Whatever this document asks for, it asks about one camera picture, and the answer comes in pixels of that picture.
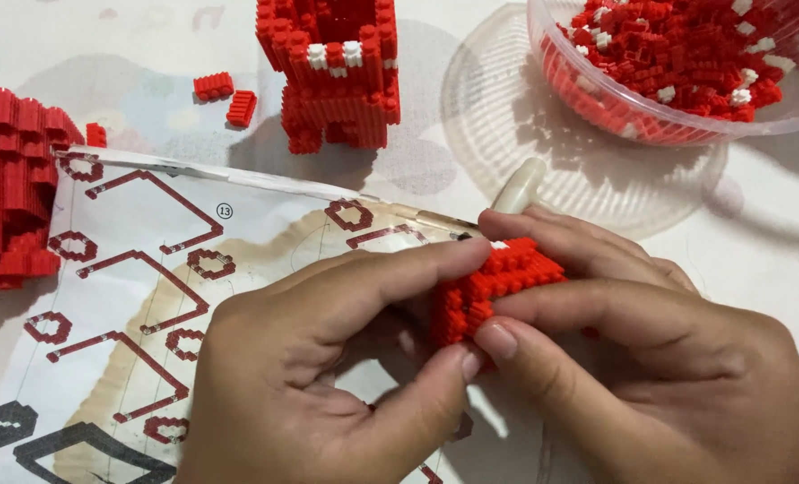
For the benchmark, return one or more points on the large red brick block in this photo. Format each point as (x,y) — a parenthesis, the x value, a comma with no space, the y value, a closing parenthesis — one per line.
(9,195)

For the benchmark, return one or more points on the small red brick assembly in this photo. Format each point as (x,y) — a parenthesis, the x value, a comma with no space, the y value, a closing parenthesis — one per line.
(500,282)

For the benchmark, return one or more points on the person's left hand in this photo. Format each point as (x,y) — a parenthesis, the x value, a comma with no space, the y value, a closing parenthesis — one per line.
(292,376)

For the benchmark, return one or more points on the white plastic brick tool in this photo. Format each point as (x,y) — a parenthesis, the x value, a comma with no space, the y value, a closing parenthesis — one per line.
(519,189)

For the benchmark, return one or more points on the person's right hand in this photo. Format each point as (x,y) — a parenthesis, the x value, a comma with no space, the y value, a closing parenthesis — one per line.
(655,376)

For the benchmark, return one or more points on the heap of loose red bricks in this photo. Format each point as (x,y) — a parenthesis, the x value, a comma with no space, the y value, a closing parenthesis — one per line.
(675,57)

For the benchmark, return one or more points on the clear plastic lid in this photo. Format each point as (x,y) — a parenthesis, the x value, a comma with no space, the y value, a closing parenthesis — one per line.
(574,154)

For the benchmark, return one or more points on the printed instruction sheet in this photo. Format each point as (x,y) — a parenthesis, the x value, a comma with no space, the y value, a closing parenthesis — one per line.
(137,322)

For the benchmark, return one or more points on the clear plastic bowl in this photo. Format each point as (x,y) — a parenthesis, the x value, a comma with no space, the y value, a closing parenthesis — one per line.
(682,101)

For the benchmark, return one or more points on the tall red brick figure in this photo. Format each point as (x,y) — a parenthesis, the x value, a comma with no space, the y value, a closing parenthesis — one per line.
(335,74)

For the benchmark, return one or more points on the small red brick piece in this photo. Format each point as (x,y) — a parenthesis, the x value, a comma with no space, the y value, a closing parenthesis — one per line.
(213,86)
(95,135)
(241,108)

